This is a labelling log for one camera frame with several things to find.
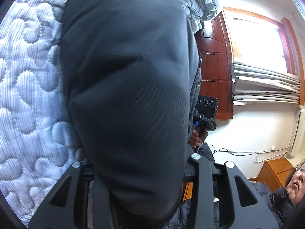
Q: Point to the grey crumpled duvet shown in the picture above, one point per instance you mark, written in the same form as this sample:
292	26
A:
197	2

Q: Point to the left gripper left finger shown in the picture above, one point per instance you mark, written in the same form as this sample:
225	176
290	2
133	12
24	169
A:
78	194

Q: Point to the side window curtain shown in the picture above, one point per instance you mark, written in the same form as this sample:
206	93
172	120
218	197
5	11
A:
258	85

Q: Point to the black quilted pants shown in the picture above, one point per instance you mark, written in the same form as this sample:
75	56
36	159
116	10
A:
130	76

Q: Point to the dark wooden headboard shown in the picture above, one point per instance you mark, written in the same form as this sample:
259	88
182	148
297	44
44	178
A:
213	44

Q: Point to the wooden nightstand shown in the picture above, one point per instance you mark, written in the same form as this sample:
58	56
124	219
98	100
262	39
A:
274	173

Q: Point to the wooden side window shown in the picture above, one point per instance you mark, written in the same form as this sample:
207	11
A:
262	42

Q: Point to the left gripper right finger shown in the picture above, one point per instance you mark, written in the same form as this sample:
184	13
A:
240	206

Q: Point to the quilted white bed mattress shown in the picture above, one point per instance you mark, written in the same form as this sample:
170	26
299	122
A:
38	140

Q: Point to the person in dark jacket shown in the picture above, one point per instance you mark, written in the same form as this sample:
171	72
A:
286	203

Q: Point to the person's right hand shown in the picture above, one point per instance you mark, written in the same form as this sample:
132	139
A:
196	140

